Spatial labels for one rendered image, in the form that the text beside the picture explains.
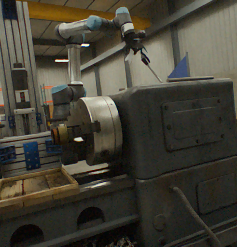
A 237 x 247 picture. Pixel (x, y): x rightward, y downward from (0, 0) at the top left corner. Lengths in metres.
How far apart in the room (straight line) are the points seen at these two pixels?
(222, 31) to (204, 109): 11.58
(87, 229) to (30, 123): 0.96
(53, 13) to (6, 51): 10.76
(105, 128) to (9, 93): 1.02
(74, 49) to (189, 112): 1.02
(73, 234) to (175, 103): 0.68
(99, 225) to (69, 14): 12.23
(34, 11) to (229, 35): 8.92
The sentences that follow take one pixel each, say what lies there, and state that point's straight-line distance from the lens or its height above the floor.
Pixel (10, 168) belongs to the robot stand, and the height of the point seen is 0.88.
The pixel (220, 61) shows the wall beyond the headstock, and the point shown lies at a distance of 12.54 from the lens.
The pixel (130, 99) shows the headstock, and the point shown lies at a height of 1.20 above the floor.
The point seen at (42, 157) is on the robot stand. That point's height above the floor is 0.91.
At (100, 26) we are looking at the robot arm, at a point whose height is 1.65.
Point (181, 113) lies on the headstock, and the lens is 1.06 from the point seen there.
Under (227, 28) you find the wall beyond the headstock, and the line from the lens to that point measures 12.56.
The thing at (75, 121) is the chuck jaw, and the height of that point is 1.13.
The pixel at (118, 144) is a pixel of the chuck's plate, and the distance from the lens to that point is 0.98.
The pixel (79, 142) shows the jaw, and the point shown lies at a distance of 1.08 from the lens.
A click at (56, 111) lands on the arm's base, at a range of 1.67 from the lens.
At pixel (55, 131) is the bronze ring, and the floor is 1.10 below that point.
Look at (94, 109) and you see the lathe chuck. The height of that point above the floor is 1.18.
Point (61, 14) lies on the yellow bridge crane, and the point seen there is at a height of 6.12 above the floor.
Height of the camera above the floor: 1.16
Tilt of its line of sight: 3 degrees down
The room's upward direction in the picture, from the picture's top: 7 degrees counter-clockwise
